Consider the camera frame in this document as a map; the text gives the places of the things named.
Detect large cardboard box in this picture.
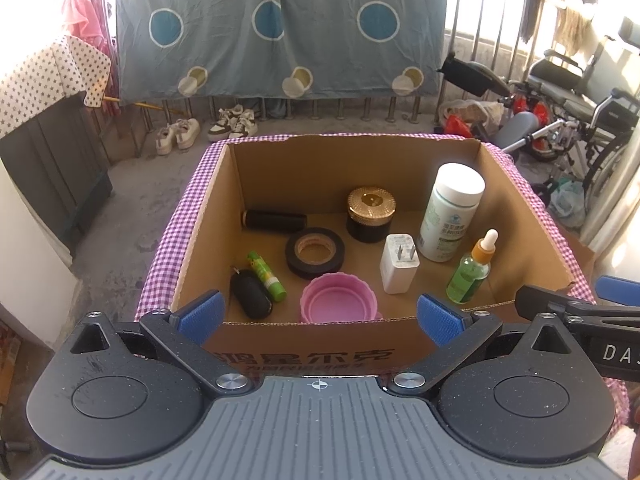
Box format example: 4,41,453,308
170,133,599,377

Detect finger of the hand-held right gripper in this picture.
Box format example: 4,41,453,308
594,274,640,306
515,284,640,324

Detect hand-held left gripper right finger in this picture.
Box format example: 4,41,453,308
387,293,577,399

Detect red plastic object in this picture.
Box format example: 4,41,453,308
512,94,549,122

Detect white plastic bag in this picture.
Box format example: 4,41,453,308
438,99,504,134

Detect star print white cloth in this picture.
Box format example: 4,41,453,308
0,34,112,137

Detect wheelchair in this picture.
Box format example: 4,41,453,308
500,16,640,187

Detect black key pouch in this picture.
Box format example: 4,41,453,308
229,267,274,319

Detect green plastic bag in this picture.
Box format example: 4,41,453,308
547,177,587,219

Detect dark cloth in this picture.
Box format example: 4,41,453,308
519,0,542,44

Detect gold lid black jar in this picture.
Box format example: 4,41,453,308
345,186,397,244

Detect grey padded seat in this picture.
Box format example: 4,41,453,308
492,111,539,154

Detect red plastic bag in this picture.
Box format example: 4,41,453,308
443,114,474,139

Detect white brown sneakers pair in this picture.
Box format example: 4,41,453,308
229,104,259,139

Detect beige hanging cloth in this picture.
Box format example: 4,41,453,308
554,2,597,59

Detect black tape roll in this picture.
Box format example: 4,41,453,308
285,227,347,281

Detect metal railing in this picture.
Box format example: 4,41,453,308
444,0,567,127

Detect brown and white sneaker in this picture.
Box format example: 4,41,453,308
207,108,236,142

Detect blue patterned blanket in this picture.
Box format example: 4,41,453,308
114,0,449,107

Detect green dropper bottle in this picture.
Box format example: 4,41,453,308
446,228,500,305

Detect white plug charger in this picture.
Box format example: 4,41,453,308
379,233,421,295

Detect white bottle green label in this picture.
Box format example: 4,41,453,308
417,162,486,263

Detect pink plastic lid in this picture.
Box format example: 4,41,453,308
300,271,379,323

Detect green glue stick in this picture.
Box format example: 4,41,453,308
246,251,288,303

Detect dark cabinet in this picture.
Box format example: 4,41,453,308
0,91,114,257

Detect purple checked cloth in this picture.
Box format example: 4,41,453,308
134,132,632,432

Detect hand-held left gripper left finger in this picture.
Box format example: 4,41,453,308
68,289,252,399

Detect black cylinder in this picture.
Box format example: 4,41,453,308
241,208,309,234

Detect pink hanging clothes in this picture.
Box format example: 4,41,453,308
62,0,119,102

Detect yellow pole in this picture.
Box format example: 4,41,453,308
102,99,184,114

